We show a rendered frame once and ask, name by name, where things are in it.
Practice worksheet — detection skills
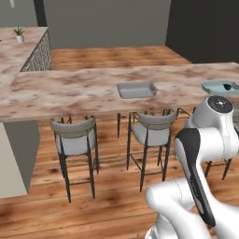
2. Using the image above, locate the small potted plant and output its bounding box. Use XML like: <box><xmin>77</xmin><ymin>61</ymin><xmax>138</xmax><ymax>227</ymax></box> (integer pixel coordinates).
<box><xmin>12</xmin><ymin>26</ymin><xmax>27</xmax><ymax>44</ymax></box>

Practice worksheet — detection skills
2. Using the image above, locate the grey rectangular tupperware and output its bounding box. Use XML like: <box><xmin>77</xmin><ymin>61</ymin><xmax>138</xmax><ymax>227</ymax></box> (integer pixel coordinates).
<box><xmin>116</xmin><ymin>81</ymin><xmax>159</xmax><ymax>100</ymax></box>

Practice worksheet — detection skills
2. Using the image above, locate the grey bar stool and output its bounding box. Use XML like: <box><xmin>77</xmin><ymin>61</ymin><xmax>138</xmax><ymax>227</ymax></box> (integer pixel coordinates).
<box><xmin>176</xmin><ymin>106</ymin><xmax>239</xmax><ymax>181</ymax></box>
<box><xmin>49</xmin><ymin>115</ymin><xmax>101</xmax><ymax>204</ymax></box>
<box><xmin>116</xmin><ymin>110</ymin><xmax>177</xmax><ymax>193</ymax></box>

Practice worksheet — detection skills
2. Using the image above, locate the pale blue tupperware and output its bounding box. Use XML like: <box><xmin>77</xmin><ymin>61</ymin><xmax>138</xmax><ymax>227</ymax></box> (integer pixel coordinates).
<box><xmin>201</xmin><ymin>79</ymin><xmax>239</xmax><ymax>97</ymax></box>

